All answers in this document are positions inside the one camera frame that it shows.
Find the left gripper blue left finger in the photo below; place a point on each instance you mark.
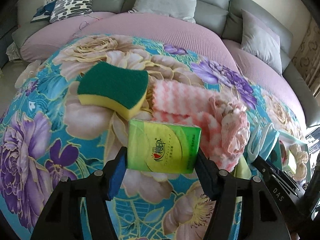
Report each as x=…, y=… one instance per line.
x=119, y=167

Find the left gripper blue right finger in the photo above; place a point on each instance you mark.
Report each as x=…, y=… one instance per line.
x=207, y=173

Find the light green cloth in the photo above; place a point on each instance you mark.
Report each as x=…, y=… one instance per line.
x=242, y=169

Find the pink white fluffy cloth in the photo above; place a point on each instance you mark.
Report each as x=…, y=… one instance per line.
x=221, y=115

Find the green tissue pack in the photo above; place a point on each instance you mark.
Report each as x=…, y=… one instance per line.
x=162, y=147

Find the red tape roll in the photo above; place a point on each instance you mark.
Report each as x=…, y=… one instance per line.
x=284, y=154

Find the cream lace scrunchie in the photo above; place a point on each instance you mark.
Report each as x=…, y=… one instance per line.
x=301, y=159

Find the blue face mask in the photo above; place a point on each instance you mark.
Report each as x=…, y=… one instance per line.
x=261, y=143

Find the green yellow sponge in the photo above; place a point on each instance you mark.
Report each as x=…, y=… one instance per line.
x=119, y=89

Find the teal shallow cardboard box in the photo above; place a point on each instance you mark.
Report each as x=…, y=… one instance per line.
x=290, y=169

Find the pink sofa seat cover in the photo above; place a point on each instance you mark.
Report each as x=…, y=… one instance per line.
x=49, y=37

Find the grey purple right cushion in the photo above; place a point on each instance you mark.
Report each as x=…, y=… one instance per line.
x=259, y=40

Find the patterned beige curtain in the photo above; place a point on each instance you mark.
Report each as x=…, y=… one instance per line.
x=306, y=59

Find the grey sofa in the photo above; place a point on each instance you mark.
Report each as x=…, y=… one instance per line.
x=224, y=17

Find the black white patterned pillow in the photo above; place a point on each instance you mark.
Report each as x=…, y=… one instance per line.
x=70, y=8

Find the blue book on sofa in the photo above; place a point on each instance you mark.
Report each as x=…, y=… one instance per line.
x=43, y=13

